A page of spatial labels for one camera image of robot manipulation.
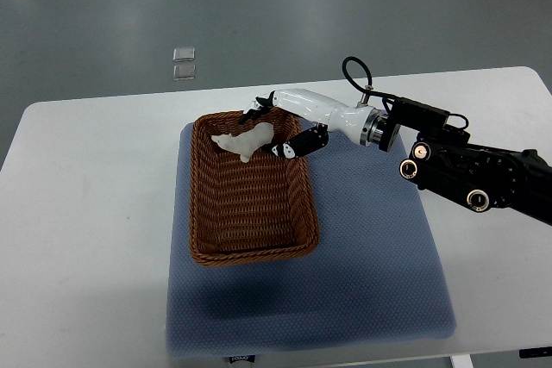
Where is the floor plate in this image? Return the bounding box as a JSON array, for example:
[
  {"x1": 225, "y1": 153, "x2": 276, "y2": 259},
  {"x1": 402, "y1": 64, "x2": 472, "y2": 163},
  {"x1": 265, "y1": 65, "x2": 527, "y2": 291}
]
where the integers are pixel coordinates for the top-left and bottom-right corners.
[
  {"x1": 172, "y1": 47, "x2": 196, "y2": 62},
  {"x1": 172, "y1": 63, "x2": 196, "y2": 81}
]

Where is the black label under table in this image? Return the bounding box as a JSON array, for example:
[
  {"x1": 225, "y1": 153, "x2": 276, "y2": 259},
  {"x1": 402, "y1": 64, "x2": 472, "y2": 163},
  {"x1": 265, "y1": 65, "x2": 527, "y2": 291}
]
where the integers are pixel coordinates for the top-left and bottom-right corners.
[{"x1": 229, "y1": 355, "x2": 255, "y2": 364}]

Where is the upper floor plate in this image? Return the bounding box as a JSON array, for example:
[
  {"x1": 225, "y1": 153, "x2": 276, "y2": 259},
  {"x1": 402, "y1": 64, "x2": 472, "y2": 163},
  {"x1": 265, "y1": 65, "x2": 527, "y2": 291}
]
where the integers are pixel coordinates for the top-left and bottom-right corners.
[{"x1": 172, "y1": 47, "x2": 196, "y2": 62}]

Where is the lower floor plate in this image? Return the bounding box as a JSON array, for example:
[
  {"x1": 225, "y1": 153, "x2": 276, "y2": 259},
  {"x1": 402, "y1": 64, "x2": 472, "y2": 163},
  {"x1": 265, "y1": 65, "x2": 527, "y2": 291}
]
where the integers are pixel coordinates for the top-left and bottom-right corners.
[{"x1": 172, "y1": 63, "x2": 196, "y2": 81}]

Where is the white table leg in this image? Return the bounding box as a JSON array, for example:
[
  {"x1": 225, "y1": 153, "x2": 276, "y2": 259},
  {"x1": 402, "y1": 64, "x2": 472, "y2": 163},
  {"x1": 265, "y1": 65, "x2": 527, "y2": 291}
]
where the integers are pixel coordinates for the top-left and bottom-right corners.
[{"x1": 450, "y1": 354, "x2": 474, "y2": 368}]

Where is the brown wicker basket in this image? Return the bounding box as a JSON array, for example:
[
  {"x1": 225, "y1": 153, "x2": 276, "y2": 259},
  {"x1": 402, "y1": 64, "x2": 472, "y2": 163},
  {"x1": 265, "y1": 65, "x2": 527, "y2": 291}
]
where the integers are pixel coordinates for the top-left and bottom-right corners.
[{"x1": 189, "y1": 111, "x2": 320, "y2": 266}]

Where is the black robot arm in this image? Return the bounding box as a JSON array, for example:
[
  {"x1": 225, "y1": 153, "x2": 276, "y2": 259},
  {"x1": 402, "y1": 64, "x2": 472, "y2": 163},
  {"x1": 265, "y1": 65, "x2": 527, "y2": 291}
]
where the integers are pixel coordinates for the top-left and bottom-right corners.
[{"x1": 354, "y1": 84, "x2": 551, "y2": 224}]

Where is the white bear figurine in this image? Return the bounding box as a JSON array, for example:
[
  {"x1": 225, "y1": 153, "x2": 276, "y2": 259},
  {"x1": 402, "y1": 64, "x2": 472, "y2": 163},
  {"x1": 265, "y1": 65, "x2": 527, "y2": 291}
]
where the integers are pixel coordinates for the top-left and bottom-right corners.
[{"x1": 211, "y1": 122, "x2": 274, "y2": 163}]

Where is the black table control panel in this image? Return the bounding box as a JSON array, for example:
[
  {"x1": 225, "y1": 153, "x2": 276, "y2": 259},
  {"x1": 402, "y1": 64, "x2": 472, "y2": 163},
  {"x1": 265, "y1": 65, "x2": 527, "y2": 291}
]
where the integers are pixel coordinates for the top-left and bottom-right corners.
[{"x1": 518, "y1": 346, "x2": 552, "y2": 359}]

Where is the blue textured mat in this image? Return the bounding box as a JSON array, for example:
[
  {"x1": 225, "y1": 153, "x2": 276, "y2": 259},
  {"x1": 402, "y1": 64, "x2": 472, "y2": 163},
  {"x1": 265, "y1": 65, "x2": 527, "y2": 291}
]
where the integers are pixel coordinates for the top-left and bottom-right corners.
[{"x1": 166, "y1": 127, "x2": 456, "y2": 359}]

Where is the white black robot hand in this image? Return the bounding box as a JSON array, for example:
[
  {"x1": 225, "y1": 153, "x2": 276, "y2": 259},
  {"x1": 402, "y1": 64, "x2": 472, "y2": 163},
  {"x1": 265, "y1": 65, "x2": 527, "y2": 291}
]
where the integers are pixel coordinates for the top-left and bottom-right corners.
[{"x1": 239, "y1": 89, "x2": 387, "y2": 159}]

